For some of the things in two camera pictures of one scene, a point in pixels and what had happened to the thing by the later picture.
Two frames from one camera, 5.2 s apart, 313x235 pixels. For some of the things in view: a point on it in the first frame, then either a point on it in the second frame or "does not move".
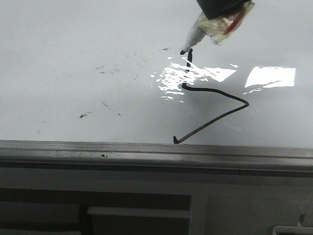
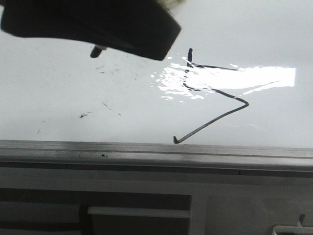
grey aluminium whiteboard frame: (85, 157) does not move
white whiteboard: (111, 71) does not move
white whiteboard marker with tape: (217, 28) to (97, 49)
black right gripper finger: (213, 9) to (145, 27)
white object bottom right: (299, 228) does not move
